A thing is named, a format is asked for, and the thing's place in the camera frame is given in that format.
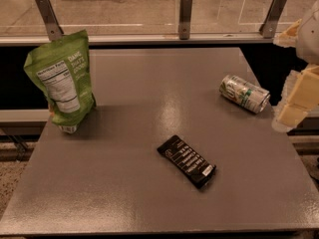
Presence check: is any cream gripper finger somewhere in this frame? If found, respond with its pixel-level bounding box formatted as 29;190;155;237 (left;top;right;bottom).
272;64;319;132
273;19;302;48

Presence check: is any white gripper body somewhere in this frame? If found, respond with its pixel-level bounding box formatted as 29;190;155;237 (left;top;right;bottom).
296;0;319;64

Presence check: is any silver green 7up can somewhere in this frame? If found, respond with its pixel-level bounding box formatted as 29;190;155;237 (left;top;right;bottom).
219;75;270;114

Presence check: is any black snack bar wrapper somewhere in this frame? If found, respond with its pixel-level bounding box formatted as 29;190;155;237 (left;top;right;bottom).
157;135;216;189

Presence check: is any clear glass barrier panel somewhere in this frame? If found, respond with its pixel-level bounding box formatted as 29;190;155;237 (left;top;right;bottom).
0;0;316;36

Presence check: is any green snack bag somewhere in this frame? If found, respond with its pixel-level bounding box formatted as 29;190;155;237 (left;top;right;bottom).
24;30;96;133

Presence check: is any right metal bracket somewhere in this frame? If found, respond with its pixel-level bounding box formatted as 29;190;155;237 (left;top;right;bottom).
259;0;287;39

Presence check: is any metal bracket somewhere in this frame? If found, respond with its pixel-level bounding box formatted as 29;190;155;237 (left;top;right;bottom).
35;0;64;41
259;0;287;39
178;0;192;40

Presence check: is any middle metal bracket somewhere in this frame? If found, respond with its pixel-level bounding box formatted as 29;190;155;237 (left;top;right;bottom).
178;0;192;40

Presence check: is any left metal bracket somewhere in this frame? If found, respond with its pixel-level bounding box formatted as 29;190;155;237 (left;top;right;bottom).
35;0;64;41

